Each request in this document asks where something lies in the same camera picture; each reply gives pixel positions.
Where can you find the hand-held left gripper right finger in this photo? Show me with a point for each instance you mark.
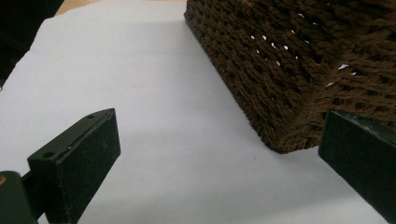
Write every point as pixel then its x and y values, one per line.
pixel 361 152

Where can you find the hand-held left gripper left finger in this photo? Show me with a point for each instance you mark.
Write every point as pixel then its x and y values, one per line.
pixel 81 158

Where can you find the brown woven basket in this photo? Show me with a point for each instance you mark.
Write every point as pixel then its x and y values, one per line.
pixel 299 68

